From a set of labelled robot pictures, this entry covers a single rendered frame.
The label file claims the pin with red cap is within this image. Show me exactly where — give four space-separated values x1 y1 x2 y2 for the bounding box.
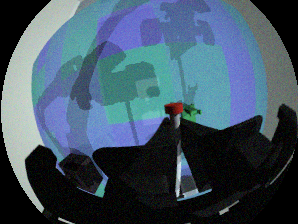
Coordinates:
164 103 184 197

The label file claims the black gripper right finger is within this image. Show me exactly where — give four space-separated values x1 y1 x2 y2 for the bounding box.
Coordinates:
180 115 263 193

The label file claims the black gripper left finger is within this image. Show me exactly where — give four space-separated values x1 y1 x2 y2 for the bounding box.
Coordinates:
92 116 178 193

